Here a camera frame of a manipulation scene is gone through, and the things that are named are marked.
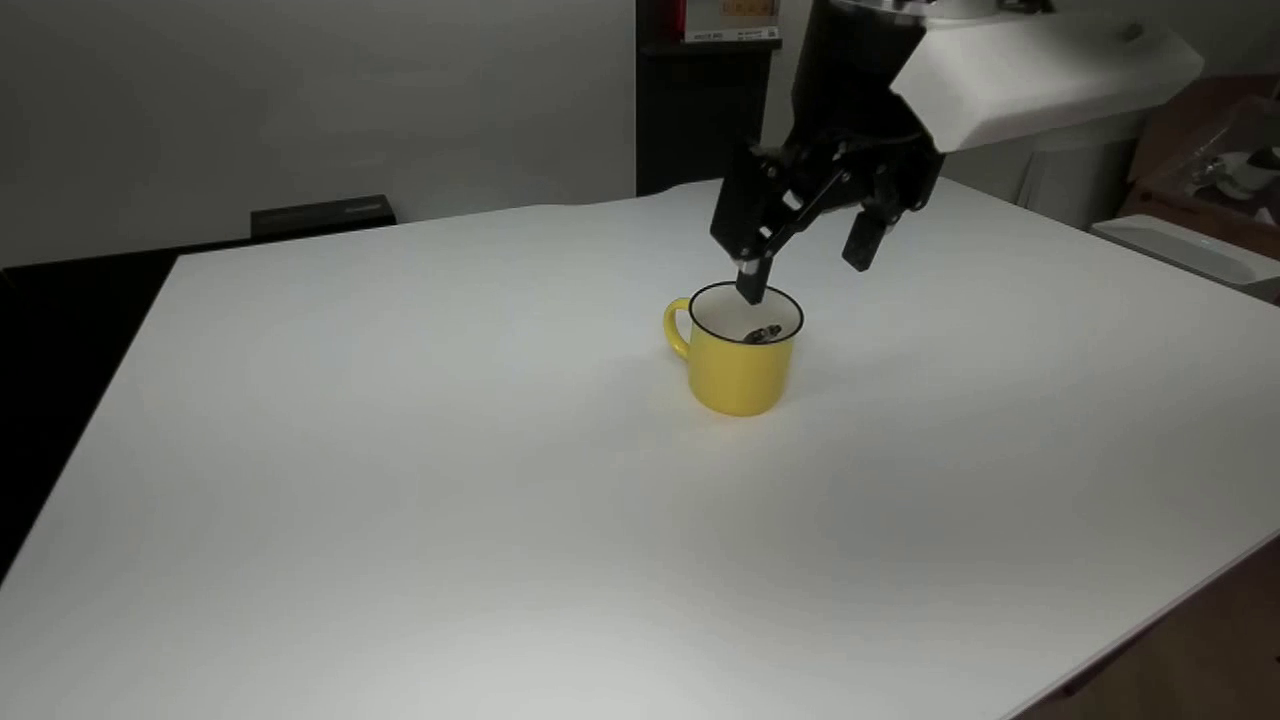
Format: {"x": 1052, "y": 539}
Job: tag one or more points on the yellow enamel mug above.
{"x": 740, "y": 380}

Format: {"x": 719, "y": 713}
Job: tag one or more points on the red and yellow books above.
{"x": 735, "y": 16}

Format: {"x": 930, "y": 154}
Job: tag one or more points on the white cylindrical bin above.
{"x": 1075, "y": 180}

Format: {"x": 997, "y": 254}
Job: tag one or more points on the brown cardboard box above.
{"x": 1207, "y": 143}

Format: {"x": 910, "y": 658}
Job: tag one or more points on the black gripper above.
{"x": 853, "y": 67}

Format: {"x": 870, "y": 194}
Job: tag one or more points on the dark wooden shelf cabinet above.
{"x": 693, "y": 113}

